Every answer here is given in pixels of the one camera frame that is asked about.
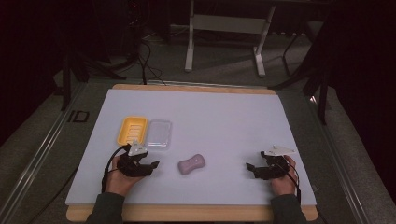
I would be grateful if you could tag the purple soap bar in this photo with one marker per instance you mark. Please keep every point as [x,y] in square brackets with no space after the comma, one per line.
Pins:
[191,164]

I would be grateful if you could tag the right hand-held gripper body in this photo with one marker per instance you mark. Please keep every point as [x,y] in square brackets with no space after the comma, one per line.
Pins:
[274,166]

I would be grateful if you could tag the clear plastic lid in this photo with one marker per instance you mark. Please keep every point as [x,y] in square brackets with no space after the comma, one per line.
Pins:
[158,134]

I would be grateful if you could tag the black tripod stand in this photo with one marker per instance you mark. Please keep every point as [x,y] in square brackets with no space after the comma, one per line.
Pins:
[317,84]

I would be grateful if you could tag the person's right hand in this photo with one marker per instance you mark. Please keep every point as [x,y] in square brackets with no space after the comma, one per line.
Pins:
[285,183]

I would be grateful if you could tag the yellow soap dish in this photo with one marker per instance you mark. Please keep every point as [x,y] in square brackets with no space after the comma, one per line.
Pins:
[132,130]

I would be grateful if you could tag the white metal table frame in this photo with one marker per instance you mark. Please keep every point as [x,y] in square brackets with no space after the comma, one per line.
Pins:
[229,25]

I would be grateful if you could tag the white table mat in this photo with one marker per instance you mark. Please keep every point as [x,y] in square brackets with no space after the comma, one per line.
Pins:
[199,124]

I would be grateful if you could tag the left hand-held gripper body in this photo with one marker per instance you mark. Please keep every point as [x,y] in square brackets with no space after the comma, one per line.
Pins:
[132,165]

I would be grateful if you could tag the person's left hand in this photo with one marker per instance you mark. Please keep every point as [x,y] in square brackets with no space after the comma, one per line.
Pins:
[120,182]

